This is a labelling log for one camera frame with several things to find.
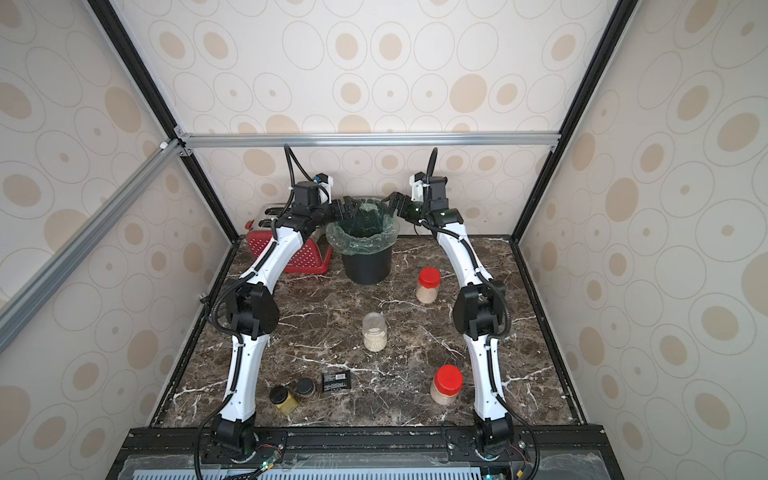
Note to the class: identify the small black box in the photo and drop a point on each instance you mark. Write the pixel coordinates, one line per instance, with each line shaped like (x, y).
(336, 381)

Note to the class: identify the black trash bin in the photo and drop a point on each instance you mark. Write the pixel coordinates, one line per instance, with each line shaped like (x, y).
(368, 269)

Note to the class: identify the left black frame post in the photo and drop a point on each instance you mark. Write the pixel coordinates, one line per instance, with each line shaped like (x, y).
(107, 17)

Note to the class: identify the red toaster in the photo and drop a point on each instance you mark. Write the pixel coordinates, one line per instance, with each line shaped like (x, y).
(300, 255)

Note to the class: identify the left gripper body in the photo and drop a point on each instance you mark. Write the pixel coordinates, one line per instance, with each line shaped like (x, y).
(329, 213)

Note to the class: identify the horizontal aluminium rail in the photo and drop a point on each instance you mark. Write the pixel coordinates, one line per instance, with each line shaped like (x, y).
(360, 140)

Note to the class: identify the clear oatmeal jar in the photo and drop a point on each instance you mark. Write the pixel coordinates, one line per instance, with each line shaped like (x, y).
(374, 330)

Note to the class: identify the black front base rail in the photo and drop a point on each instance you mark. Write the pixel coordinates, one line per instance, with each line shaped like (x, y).
(438, 452)

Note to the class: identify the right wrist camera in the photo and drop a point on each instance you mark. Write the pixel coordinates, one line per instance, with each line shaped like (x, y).
(429, 189)

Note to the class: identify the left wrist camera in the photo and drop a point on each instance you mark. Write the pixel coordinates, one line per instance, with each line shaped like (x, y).
(312, 193)

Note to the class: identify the red-lid oatmeal jar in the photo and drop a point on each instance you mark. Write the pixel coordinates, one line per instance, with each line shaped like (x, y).
(429, 281)
(446, 385)

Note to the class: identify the far red-lid oatmeal jar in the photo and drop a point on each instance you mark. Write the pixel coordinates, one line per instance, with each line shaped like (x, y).
(429, 281)

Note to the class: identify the left diagonal aluminium rail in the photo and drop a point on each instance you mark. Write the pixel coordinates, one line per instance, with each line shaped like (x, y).
(37, 291)

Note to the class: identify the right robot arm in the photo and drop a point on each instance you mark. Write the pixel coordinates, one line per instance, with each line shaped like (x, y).
(480, 313)

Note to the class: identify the black frame post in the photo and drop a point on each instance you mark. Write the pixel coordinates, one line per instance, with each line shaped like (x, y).
(616, 26)
(107, 17)

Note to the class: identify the right black frame post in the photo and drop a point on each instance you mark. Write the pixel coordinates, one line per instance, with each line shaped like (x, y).
(616, 26)

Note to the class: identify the yellow spice jar black lid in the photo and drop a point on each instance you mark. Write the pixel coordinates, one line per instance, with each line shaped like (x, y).
(281, 397)

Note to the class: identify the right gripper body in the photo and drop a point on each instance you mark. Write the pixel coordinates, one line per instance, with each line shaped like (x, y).
(393, 204)

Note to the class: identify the near red-lid oatmeal jar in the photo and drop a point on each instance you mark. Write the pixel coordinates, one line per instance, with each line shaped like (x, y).
(446, 385)

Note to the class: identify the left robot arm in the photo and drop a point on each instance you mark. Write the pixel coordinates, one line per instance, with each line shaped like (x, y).
(248, 313)

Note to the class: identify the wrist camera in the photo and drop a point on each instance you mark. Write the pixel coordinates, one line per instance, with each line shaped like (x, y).
(312, 193)
(429, 189)

